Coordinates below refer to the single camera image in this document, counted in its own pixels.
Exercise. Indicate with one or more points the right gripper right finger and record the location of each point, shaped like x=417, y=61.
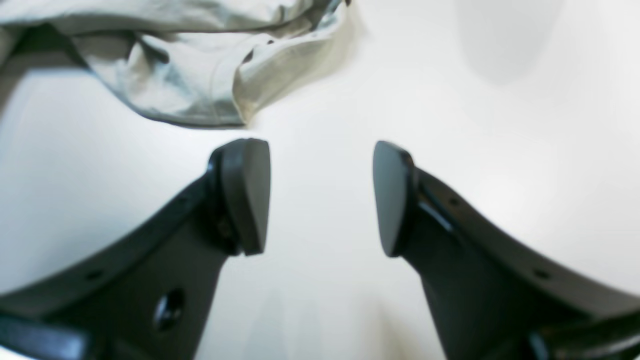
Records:
x=490, y=296

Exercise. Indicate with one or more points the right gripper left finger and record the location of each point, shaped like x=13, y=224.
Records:
x=149, y=295

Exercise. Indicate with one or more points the beige t-shirt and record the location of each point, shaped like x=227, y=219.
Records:
x=200, y=63

